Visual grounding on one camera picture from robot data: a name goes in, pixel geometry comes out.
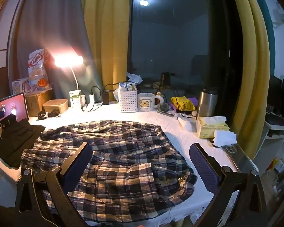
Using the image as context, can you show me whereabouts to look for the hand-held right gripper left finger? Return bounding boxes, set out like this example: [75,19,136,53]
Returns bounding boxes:
[15,142,93,227]

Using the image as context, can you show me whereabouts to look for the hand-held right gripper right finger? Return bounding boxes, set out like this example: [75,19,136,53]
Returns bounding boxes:
[190,143,268,227]

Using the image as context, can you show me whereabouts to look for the plaid pants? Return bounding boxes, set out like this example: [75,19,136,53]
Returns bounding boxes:
[20,120,198,219]

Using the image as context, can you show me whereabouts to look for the black cloth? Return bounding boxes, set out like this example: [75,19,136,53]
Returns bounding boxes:
[0,120,46,168]

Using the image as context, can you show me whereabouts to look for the smartphone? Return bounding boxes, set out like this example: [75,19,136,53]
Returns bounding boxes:
[225,144,252,172]

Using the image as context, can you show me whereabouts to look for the white folded tissue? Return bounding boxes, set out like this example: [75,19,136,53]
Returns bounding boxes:
[213,130,237,147]

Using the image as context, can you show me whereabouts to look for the yellow tissue box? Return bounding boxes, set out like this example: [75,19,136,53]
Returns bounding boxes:
[195,116,230,139]

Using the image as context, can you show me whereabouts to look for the cardboard box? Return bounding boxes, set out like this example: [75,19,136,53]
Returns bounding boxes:
[26,91,53,118]

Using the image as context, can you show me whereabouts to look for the small colourful printed box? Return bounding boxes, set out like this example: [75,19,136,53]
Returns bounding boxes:
[12,78,30,95]

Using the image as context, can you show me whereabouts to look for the white bottle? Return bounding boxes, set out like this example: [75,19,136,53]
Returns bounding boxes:
[177,113,197,132]

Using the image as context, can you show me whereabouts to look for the beige lidded container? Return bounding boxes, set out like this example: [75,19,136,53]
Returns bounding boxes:
[43,99,69,114]

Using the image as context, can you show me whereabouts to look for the white power strip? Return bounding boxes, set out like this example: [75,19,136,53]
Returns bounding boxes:
[81,103,104,112]

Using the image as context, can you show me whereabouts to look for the steel thermos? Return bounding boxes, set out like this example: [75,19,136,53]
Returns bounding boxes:
[196,87,218,118]

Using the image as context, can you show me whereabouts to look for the yellow bag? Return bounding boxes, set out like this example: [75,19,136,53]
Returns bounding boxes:
[171,96,196,112]

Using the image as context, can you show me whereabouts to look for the white and green carton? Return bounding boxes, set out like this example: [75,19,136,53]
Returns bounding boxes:
[69,90,82,109]

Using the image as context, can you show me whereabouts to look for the colourful snack bag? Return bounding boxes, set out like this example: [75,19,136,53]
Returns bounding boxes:
[28,48,51,91]

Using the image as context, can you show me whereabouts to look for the small figurine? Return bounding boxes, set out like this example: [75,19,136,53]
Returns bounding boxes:
[156,91,171,112]

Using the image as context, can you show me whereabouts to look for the white shelf unit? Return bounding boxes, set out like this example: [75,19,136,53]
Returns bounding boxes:
[262,119,284,173]

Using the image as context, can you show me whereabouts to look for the white plastic basket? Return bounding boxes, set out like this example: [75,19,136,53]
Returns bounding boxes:
[118,82,139,113]

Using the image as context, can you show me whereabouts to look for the white bear mug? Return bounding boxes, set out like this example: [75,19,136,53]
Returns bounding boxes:
[137,92,163,112]

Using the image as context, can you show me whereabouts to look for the white desk lamp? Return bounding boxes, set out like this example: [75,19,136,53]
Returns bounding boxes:
[52,52,86,109]

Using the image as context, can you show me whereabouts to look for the black monitor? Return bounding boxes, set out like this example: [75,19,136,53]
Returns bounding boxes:
[269,76,284,126]

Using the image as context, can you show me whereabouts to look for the yellow curtain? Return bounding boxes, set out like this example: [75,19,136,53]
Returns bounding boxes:
[228,0,275,161]
[80,0,131,100]

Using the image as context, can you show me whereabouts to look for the grey curtain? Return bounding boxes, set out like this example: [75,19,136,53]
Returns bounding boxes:
[16,0,103,101]

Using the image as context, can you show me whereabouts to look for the dark window pane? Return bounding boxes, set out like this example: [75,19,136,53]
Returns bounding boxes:
[126,0,242,100]

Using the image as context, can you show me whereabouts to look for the coiled black cable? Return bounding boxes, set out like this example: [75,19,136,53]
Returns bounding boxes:
[37,109,62,121]

